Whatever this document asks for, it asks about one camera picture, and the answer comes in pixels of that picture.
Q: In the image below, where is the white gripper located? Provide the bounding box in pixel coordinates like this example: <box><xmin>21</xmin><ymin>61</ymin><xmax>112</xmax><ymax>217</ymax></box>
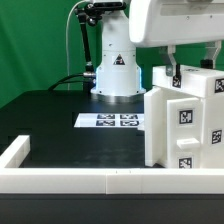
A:
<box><xmin>129</xmin><ymin>0</ymin><xmax>224</xmax><ymax>76</ymax></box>

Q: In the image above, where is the white cabinet top block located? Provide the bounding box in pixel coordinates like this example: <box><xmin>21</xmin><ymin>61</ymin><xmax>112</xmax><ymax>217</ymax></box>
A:
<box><xmin>152</xmin><ymin>65</ymin><xmax>224</xmax><ymax>98</ymax></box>

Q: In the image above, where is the white marker base plate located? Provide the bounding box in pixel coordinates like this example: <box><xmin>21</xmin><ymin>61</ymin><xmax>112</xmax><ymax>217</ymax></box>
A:
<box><xmin>74</xmin><ymin>113</ymin><xmax>144</xmax><ymax>128</ymax></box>

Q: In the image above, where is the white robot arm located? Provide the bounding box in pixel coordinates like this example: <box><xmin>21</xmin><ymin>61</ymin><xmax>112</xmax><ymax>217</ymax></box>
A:
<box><xmin>90</xmin><ymin>0</ymin><xmax>224</xmax><ymax>97</ymax></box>

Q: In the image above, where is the black cable bundle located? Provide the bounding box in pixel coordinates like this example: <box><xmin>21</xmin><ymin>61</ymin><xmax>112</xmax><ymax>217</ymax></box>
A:
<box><xmin>48</xmin><ymin>72</ymin><xmax>98</xmax><ymax>92</ymax></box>

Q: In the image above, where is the grey thin cable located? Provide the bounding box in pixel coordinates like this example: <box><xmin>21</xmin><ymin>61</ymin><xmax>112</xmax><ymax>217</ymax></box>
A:
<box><xmin>65</xmin><ymin>0</ymin><xmax>88</xmax><ymax>91</ymax></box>

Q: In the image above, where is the white U-shaped fence frame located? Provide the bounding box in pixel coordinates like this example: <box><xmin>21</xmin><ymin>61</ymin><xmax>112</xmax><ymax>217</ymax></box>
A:
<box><xmin>0</xmin><ymin>135</ymin><xmax>224</xmax><ymax>195</ymax></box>

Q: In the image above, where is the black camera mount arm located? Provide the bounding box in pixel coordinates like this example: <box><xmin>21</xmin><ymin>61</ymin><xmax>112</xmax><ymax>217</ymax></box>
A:
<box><xmin>75</xmin><ymin>3</ymin><xmax>102</xmax><ymax>73</ymax></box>

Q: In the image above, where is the white cabinet body box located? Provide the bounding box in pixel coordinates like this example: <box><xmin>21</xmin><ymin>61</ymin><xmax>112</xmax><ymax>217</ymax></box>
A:
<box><xmin>142</xmin><ymin>87</ymin><xmax>209</xmax><ymax>168</ymax></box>

